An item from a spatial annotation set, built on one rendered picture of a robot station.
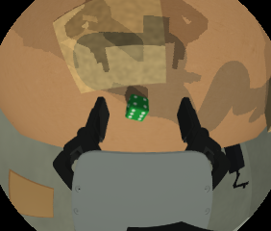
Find green die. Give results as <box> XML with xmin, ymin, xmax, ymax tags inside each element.
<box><xmin>125</xmin><ymin>94</ymin><xmax>149</xmax><ymax>121</ymax></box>

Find tan flat mat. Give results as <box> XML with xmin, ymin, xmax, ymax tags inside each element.
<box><xmin>53</xmin><ymin>0</ymin><xmax>166</xmax><ymax>93</ymax></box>

